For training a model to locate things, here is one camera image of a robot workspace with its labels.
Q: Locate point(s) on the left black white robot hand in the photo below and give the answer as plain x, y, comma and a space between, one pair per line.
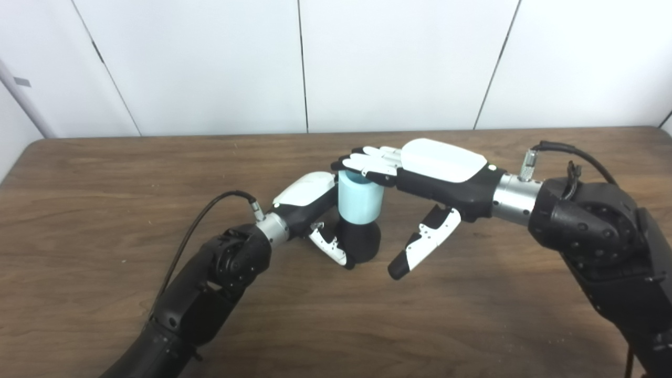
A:
304, 197

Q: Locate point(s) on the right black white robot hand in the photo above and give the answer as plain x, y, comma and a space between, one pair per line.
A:
446, 173

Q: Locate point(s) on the light blue cylinder cup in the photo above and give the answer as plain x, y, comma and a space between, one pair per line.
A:
359, 202

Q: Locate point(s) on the black flared nozzle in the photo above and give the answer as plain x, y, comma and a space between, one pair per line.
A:
362, 241

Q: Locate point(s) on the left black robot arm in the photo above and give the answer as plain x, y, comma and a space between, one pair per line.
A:
199, 304

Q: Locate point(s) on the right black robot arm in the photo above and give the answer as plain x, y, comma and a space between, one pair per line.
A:
593, 231

